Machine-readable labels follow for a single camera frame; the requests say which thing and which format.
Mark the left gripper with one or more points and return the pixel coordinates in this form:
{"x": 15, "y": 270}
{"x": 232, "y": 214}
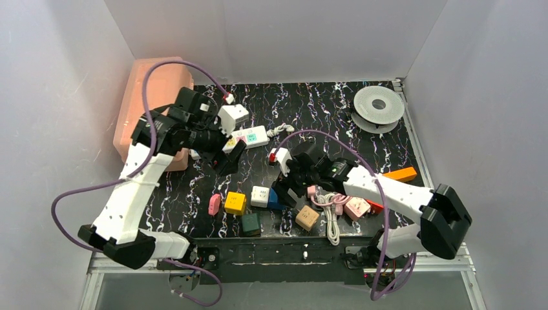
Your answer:
{"x": 223, "y": 150}

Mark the white power strip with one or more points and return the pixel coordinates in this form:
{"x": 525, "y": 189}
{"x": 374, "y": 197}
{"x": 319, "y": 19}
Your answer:
{"x": 255, "y": 136}

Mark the grey filament spool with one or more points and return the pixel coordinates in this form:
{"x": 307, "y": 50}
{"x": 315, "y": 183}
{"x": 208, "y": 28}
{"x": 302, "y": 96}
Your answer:
{"x": 377, "y": 109}

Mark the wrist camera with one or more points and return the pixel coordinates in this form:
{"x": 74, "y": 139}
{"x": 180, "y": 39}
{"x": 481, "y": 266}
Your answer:
{"x": 231, "y": 115}
{"x": 280, "y": 157}

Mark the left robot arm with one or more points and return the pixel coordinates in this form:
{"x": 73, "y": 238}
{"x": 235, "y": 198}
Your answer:
{"x": 116, "y": 232}

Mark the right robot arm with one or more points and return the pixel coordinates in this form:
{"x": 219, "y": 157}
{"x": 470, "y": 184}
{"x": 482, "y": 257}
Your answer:
{"x": 440, "y": 221}

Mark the green cube plug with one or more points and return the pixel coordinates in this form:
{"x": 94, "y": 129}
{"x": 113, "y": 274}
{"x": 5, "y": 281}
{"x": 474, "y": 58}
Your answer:
{"x": 251, "y": 225}

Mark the orange power bank socket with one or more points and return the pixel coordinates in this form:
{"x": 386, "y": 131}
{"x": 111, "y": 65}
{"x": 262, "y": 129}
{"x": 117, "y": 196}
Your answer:
{"x": 402, "y": 175}

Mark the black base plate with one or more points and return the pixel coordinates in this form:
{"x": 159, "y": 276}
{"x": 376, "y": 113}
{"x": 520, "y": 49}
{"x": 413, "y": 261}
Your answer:
{"x": 297, "y": 259}

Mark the white cartoon cube plug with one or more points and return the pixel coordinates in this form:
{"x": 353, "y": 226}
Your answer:
{"x": 260, "y": 196}

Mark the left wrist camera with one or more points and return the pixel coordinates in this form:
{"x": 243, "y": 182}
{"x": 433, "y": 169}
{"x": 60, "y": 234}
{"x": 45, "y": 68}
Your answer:
{"x": 231, "y": 115}

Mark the red cube socket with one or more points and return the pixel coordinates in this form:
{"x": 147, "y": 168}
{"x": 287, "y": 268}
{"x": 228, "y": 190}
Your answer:
{"x": 375, "y": 208}

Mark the blue cube socket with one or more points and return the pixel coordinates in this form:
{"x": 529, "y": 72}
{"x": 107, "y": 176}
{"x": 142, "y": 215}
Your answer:
{"x": 273, "y": 201}

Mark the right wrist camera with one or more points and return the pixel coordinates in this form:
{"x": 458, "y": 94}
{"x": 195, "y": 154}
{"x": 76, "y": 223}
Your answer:
{"x": 280, "y": 157}

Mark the beige cube plug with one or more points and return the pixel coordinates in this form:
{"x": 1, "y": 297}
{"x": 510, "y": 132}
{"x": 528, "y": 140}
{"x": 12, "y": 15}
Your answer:
{"x": 307, "y": 218}

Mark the yellow cube plug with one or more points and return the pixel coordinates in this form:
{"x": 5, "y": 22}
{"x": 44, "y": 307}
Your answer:
{"x": 235, "y": 203}

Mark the pink cube plug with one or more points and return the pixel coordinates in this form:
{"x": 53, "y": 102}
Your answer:
{"x": 214, "y": 204}
{"x": 355, "y": 208}

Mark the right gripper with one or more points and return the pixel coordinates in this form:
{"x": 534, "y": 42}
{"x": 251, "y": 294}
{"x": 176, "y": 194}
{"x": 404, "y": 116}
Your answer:
{"x": 289, "y": 183}

